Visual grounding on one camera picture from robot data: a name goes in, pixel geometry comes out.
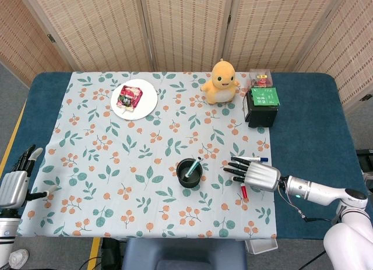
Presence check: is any yellow plush dinosaur toy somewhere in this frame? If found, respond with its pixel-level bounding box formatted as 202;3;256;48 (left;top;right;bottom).
200;58;241;105

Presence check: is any blue table cover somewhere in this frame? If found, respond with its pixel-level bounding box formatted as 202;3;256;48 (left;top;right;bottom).
0;71;370;240

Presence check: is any teal marker white cap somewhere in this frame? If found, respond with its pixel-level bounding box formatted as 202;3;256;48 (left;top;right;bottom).
184;156;203;179

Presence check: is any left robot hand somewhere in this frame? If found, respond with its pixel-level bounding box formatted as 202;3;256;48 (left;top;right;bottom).
0;145;58;209

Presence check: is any clear plastic box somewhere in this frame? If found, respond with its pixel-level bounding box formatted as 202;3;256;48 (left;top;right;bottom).
248;68;274;89

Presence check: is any white marker blue cap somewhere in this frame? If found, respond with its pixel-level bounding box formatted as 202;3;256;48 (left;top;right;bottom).
232;156;269;163

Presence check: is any thin right arm cable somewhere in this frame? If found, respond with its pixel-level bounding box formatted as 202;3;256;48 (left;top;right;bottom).
278;185;335;223

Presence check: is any black base unit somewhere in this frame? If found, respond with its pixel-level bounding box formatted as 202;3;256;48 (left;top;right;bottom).
101;237;123;270

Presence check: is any green tea packet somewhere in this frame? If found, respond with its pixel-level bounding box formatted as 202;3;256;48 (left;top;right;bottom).
251;87;281;107

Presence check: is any red snack packet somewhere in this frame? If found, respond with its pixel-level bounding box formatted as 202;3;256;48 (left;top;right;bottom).
116;85;144;111

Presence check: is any woven folding screen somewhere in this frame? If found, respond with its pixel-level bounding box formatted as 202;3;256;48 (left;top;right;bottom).
0;0;373;113

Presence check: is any white shoe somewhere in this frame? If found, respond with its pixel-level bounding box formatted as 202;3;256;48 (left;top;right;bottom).
8;248;30;268

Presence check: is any floral fruit print tablecloth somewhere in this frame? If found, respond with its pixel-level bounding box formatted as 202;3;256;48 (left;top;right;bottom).
16;71;277;240

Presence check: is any black pen cup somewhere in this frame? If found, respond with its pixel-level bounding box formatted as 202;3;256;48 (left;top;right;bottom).
176;158;203;188

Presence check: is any black cardboard box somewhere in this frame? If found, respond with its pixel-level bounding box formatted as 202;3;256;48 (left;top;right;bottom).
243;89;279;128

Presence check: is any white paper plate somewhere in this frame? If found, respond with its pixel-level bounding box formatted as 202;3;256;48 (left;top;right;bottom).
110;79;159;121

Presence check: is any dark blue seat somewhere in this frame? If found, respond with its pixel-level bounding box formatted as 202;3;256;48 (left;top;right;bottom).
121;237;248;270

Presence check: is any white plastic bin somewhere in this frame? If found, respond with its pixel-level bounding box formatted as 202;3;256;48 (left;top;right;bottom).
244;239;279;255

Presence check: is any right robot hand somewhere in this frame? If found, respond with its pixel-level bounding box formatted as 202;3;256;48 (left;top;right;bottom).
223;156;282;192

